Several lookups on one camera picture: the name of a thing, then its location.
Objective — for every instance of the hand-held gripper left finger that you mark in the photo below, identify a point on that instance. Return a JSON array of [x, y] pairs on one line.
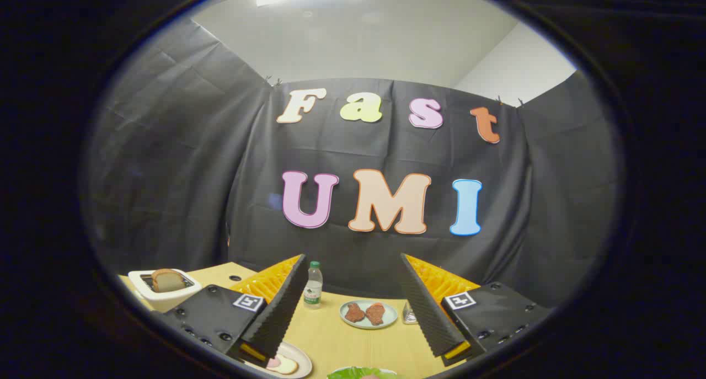
[[281, 313]]

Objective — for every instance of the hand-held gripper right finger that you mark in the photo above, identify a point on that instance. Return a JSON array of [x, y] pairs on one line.
[[427, 313]]

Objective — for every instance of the brown-crust bread slice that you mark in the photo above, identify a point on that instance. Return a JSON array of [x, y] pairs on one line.
[[168, 279]]

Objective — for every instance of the pale green plate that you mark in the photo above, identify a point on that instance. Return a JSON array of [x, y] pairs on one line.
[[389, 313]]

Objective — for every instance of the clear green-capped water bottle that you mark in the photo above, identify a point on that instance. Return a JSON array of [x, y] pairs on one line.
[[313, 291]]

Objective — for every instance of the white round plate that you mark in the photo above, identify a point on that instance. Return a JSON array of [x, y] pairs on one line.
[[299, 353]]

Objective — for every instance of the brown meat piece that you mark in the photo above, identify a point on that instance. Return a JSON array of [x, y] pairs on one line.
[[375, 314], [354, 313]]

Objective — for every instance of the pink and cream food slice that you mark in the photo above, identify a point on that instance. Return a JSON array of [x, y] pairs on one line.
[[284, 365]]

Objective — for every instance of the green lettuce leaf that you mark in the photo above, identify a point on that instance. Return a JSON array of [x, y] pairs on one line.
[[353, 374]]

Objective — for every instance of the white toaster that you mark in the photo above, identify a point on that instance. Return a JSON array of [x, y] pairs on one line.
[[165, 300]]

